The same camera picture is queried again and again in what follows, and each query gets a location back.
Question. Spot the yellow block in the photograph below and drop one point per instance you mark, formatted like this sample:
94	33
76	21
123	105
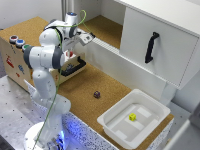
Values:
132	117

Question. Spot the white cabinet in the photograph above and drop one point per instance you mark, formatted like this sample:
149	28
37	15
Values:
110	63

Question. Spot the blue button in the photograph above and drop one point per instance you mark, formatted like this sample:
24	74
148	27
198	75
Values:
20	42

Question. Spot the red button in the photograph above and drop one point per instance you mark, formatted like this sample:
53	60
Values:
13	38

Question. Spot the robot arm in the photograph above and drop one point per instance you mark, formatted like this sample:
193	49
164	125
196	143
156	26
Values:
43	60

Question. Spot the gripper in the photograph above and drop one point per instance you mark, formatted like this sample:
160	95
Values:
85	39

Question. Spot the green button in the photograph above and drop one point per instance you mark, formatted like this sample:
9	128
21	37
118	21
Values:
25	47

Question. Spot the purple block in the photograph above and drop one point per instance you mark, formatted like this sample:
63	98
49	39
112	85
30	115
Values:
96	94

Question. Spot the wooden drawer box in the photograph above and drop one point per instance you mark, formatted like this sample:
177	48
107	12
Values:
13	66

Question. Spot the wooden drawer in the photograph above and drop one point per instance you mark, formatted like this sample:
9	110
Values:
76	60

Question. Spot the white sliding door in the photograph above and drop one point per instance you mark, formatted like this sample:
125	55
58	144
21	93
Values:
173	63

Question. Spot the white plastic box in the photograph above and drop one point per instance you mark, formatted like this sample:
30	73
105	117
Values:
133	128

